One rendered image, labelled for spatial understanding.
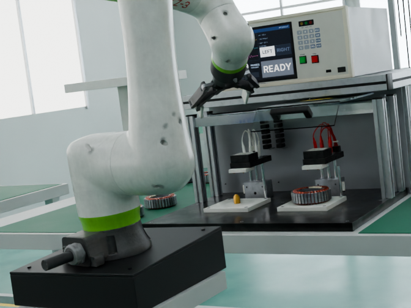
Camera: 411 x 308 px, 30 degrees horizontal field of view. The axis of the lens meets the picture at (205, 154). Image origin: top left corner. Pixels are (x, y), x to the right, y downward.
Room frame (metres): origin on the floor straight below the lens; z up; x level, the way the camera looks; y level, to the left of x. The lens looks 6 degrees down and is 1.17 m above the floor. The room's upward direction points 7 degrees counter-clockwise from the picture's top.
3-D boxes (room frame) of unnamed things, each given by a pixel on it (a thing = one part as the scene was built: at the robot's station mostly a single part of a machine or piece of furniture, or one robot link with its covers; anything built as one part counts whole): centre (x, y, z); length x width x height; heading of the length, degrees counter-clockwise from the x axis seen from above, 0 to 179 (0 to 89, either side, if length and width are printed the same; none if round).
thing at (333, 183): (2.27, -0.36, 0.80); 0.08 x 0.05 x 0.06; 58
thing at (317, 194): (2.14, -0.28, 0.80); 0.11 x 0.11 x 0.04
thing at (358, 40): (2.47, -0.36, 1.22); 0.44 x 0.39 x 0.20; 58
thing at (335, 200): (2.14, -0.28, 0.78); 0.15 x 0.15 x 0.01; 58
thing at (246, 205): (2.27, -0.08, 0.78); 0.15 x 0.15 x 0.01; 58
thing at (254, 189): (2.39, -0.15, 0.80); 0.08 x 0.05 x 0.06; 58
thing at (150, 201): (2.58, 0.17, 0.77); 0.11 x 0.11 x 0.04
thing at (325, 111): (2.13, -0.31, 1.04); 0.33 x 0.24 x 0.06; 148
